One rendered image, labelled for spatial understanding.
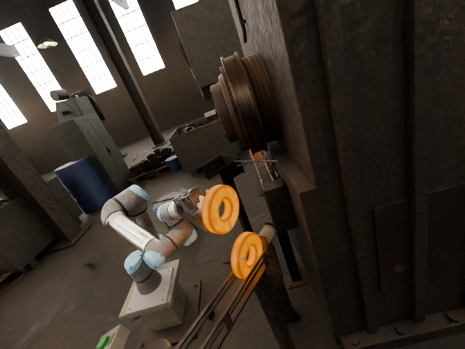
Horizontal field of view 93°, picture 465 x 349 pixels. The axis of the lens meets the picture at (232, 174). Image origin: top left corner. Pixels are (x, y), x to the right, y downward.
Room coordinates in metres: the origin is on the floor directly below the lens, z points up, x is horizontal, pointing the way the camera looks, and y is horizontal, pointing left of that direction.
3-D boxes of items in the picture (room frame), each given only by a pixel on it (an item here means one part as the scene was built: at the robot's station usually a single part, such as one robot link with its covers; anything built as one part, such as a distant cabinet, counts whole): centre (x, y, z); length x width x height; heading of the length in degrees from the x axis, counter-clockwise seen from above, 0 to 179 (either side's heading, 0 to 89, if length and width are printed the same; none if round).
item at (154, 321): (1.08, 0.72, 0.13); 0.40 x 0.40 x 0.26; 85
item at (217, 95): (1.09, -0.07, 1.11); 0.28 x 0.06 x 0.28; 174
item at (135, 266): (1.08, 0.71, 0.48); 0.13 x 0.12 x 0.14; 134
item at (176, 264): (1.08, 0.72, 0.28); 0.32 x 0.32 x 0.04; 85
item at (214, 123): (3.89, 0.21, 0.39); 1.03 x 0.83 x 0.79; 88
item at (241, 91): (1.08, -0.16, 1.11); 0.47 x 0.06 x 0.47; 174
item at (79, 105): (8.18, 4.01, 1.36); 1.37 x 1.17 x 2.71; 74
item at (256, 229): (1.62, 0.06, 0.36); 0.26 x 0.20 x 0.72; 29
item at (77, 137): (4.26, 2.23, 0.75); 0.70 x 0.48 x 1.50; 174
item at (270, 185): (0.84, -0.15, 0.68); 0.11 x 0.08 x 0.24; 84
